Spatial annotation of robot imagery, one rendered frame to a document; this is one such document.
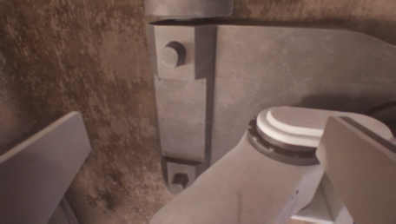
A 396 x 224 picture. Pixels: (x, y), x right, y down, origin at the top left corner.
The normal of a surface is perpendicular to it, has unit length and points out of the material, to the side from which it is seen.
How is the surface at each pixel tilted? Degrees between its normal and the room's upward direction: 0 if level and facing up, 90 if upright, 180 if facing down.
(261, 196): 90
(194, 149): 0
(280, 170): 90
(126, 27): 0
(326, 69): 0
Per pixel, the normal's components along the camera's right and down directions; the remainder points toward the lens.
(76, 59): -0.22, 0.47
